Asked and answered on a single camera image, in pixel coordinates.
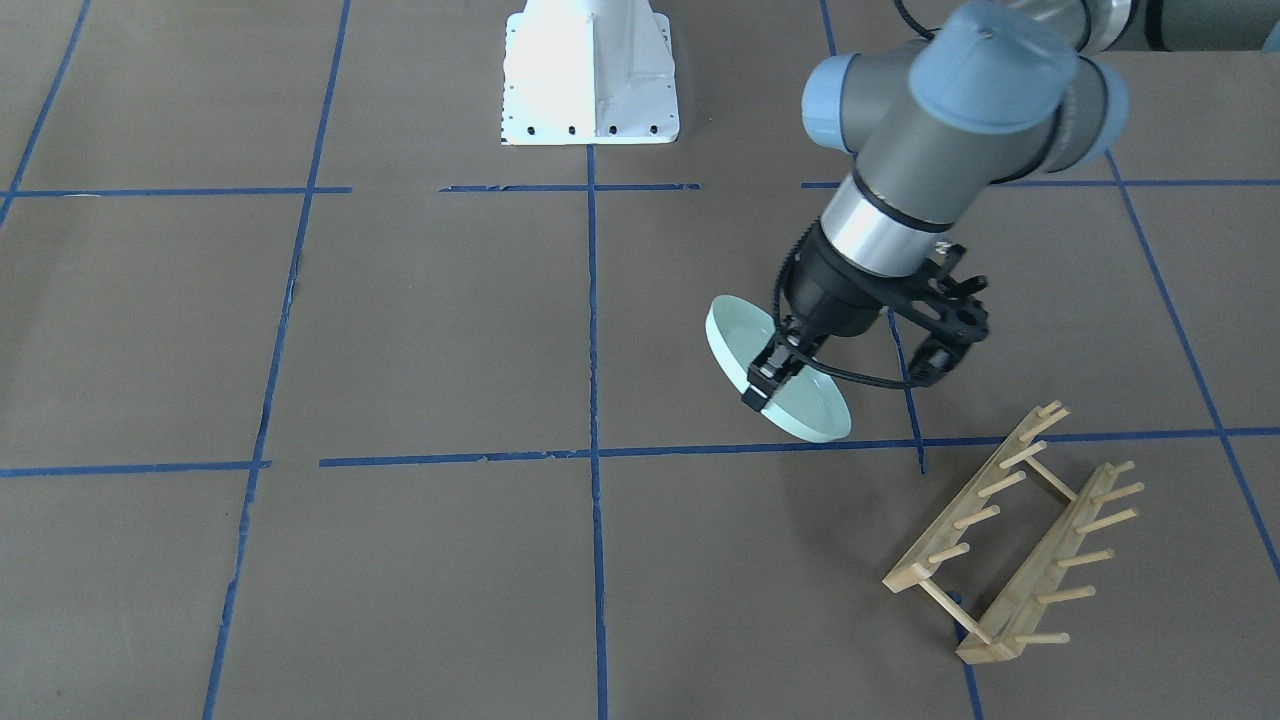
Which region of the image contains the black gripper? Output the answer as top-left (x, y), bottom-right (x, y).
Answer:
top-left (740, 222), bottom-right (896, 413)

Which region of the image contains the light green plate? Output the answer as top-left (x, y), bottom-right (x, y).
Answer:
top-left (705, 295), bottom-right (852, 443)

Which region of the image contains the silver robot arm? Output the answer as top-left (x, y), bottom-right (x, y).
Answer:
top-left (741, 1), bottom-right (1277, 413)

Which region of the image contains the wooden plate rack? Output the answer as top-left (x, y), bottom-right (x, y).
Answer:
top-left (882, 401), bottom-right (1144, 665)

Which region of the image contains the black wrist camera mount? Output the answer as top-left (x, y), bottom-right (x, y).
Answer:
top-left (884, 243), bottom-right (989, 388)

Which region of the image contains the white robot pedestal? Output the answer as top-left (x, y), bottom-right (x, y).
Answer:
top-left (500, 1), bottom-right (681, 146)

